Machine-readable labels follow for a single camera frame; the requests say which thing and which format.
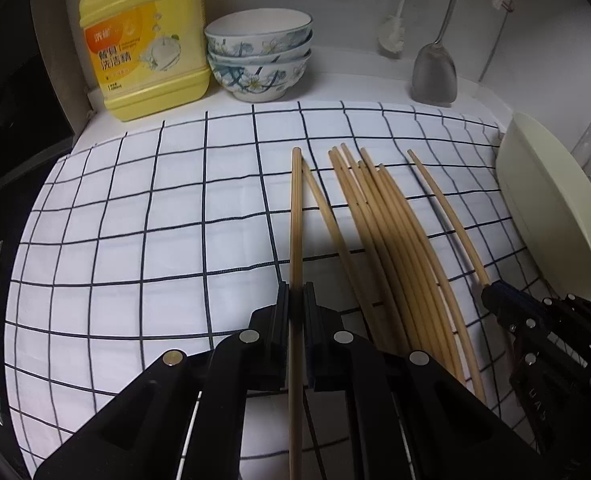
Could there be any bamboo chopstick six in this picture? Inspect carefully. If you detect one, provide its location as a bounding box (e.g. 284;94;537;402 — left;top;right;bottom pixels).
357;162;465;382

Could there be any steel spatula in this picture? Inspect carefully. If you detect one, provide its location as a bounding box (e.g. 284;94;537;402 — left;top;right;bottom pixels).
410;0;458;106

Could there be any top floral bowl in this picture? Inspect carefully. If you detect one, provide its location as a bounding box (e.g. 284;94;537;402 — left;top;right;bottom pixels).
204;8;313;56

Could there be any yellow detergent bottle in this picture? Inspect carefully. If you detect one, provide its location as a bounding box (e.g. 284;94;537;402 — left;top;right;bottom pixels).
79;0;210;122

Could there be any bamboo chopstick four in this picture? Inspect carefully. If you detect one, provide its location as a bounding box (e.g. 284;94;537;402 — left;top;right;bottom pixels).
329;148;423;351

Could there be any cream round tray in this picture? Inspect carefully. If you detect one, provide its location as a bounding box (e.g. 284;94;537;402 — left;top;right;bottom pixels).
496;113;591;300

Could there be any bamboo chopstick two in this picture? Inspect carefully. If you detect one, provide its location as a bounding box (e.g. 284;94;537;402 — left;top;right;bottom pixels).
302;160;388;350

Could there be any white black grid cloth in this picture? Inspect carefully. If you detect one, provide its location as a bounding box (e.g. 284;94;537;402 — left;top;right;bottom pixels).
5;102;545;471

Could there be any middle floral bowl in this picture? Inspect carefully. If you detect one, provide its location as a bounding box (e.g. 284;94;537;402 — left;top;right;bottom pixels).
208;32;314;65

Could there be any bottom floral bowl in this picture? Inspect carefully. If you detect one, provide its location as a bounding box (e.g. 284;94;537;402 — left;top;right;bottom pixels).
208;50;312;103

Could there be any bamboo chopstick seven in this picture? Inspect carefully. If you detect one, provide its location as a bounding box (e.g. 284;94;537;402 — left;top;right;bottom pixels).
361;148;466;384

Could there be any bamboo chopstick ten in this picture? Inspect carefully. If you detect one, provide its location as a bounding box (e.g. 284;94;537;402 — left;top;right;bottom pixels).
378;165;486;403

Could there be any bamboo chopstick one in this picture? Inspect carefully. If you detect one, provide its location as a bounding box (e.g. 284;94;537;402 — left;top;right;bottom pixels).
289;148;303;479

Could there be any white bottle brush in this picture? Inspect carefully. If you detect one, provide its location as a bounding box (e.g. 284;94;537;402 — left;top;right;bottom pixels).
377;0;421;60

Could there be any floral bowl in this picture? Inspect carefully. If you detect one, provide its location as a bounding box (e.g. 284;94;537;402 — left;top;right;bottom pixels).
208;50;312;103
208;32;314;65
204;8;313;56

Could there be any bamboo chopstick five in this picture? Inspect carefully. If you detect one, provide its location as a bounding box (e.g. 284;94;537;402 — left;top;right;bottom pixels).
341;143;445;365

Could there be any bamboo chopstick three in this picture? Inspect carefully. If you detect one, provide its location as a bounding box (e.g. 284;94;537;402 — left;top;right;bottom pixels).
328;148;409;354

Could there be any bamboo chopstick eight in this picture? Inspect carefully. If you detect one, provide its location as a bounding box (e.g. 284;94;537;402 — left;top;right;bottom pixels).
407;150;491;286

